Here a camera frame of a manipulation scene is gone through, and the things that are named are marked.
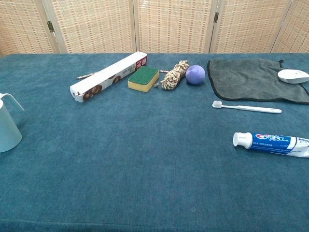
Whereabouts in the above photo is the white plastic cup with handle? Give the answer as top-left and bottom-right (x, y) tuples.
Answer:
(0, 93), (25, 153)

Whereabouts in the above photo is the purple ball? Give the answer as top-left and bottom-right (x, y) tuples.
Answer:
(185, 64), (206, 86)

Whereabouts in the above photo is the blue tablecloth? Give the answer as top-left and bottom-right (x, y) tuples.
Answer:
(0, 52), (309, 232)

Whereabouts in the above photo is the blue white toothpaste tube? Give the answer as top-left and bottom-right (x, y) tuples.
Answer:
(232, 131), (309, 159)

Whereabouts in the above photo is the beige braided rope bundle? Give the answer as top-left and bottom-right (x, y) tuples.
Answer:
(76, 59), (190, 91)

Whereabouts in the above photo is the long white cardboard wrap box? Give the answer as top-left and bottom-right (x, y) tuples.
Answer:
(70, 51), (149, 103)

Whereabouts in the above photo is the white computer mouse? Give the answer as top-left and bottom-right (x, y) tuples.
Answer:
(277, 69), (309, 85)

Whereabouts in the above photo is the bamboo folding screen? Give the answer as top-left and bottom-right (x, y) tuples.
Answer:
(0, 0), (309, 58)

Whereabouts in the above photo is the yellow green scrub sponge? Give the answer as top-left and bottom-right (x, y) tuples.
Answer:
(127, 65), (160, 93)

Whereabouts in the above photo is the white toothbrush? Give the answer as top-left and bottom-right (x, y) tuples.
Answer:
(212, 100), (282, 115)

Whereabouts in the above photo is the grey cloth with black trim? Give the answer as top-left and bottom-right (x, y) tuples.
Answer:
(207, 58), (309, 105)

